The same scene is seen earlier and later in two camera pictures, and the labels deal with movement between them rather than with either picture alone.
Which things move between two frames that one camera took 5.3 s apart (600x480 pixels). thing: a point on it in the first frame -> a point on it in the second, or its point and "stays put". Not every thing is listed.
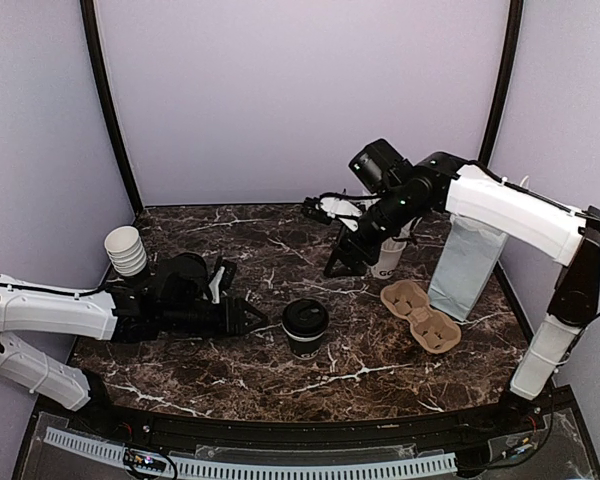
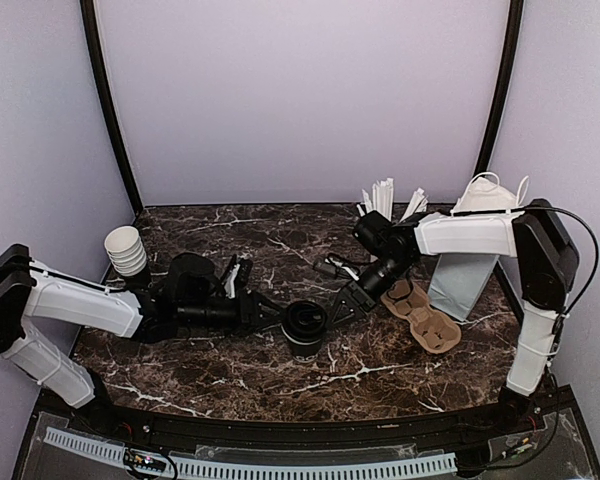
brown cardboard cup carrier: (436, 331) stays put
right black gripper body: (369, 250) -> (368, 302)
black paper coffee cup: (305, 350) stays put
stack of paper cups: (125, 248) stays put
